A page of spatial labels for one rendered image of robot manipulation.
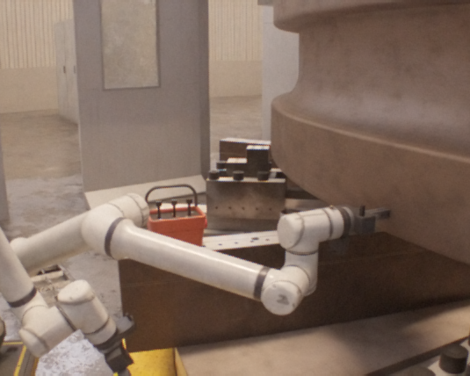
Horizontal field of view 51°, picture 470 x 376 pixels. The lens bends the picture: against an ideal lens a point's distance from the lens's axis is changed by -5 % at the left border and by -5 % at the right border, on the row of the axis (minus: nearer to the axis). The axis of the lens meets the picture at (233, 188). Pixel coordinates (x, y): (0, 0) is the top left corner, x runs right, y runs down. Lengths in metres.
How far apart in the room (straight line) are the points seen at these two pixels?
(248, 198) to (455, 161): 1.70
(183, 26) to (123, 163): 1.44
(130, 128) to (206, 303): 3.22
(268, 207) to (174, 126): 2.43
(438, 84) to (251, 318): 1.07
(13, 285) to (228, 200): 1.71
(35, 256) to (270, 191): 1.46
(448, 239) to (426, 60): 0.53
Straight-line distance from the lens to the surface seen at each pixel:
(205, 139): 5.39
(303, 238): 1.33
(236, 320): 1.98
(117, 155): 4.92
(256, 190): 2.86
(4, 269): 1.40
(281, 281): 1.24
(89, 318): 1.36
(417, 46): 1.63
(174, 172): 5.21
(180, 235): 1.81
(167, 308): 1.90
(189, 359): 1.91
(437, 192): 1.41
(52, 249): 1.76
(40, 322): 1.36
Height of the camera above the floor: 1.35
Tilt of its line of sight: 15 degrees down
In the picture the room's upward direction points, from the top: straight up
